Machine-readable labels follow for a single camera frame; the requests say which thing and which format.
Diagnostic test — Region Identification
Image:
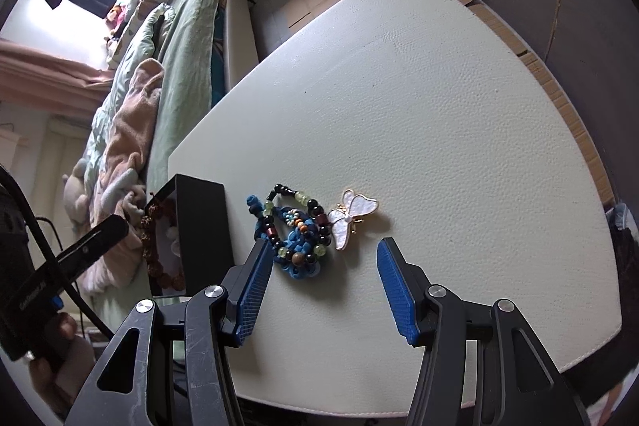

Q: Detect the pile of small toys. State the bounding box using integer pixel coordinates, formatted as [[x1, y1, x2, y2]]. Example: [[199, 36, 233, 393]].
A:
[[102, 3, 127, 41]]

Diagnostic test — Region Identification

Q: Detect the light green quilt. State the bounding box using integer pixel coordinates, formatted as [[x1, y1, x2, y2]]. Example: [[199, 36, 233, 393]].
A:
[[81, 2, 174, 168]]

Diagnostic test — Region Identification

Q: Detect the white butterfly brooch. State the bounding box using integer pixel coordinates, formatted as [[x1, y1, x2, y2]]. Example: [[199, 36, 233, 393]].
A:
[[326, 189, 384, 252]]

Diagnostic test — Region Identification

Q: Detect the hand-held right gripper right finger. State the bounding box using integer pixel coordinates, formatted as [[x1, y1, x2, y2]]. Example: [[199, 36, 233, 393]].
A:
[[376, 236, 592, 426]]

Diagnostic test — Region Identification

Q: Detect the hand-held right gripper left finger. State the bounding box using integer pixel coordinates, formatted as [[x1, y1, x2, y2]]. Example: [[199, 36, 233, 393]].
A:
[[62, 237, 275, 426]]

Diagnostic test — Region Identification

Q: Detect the white leather table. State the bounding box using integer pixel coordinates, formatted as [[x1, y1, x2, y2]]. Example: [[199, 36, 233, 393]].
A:
[[167, 0, 623, 419]]

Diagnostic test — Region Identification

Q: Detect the pink fleece blanket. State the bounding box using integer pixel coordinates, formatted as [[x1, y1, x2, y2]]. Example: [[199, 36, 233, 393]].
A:
[[79, 57, 167, 298]]

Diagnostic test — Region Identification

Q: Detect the black square box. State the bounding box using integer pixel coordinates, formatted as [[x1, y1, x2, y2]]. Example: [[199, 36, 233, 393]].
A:
[[142, 173, 235, 300]]

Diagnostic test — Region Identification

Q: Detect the beige plush toy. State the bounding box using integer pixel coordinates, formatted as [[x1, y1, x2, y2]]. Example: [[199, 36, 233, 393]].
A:
[[61, 158, 101, 228]]

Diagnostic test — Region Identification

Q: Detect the pink curtain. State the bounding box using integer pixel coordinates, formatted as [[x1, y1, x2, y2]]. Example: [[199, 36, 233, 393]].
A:
[[0, 38, 115, 118]]

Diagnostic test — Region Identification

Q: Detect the blue knotted cord bracelet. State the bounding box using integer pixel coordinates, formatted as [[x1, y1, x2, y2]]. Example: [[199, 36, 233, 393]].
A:
[[246, 194, 331, 281]]

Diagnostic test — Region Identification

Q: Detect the person's left hand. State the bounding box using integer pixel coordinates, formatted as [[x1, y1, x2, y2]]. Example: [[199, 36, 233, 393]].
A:
[[27, 313, 97, 414]]

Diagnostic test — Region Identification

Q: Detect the green bed sheet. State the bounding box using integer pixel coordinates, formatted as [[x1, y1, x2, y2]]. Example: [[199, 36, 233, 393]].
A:
[[144, 0, 224, 190]]

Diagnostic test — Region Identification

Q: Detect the brown wooden bead bracelet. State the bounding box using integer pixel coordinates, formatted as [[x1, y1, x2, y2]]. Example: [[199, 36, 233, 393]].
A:
[[141, 195, 187, 293]]

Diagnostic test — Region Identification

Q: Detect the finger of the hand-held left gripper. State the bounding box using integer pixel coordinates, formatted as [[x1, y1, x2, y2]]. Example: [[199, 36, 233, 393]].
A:
[[49, 214, 131, 293]]

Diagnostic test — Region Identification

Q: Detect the black green bead bracelet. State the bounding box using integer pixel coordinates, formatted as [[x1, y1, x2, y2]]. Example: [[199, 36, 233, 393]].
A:
[[264, 181, 334, 268]]

